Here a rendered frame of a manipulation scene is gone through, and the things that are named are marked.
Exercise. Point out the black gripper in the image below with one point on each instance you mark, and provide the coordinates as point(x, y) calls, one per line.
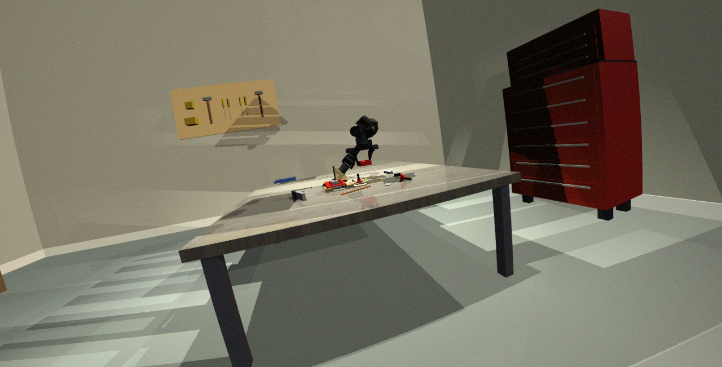
point(352, 150)

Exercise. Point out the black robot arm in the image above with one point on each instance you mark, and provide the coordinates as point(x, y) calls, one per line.
point(365, 127)

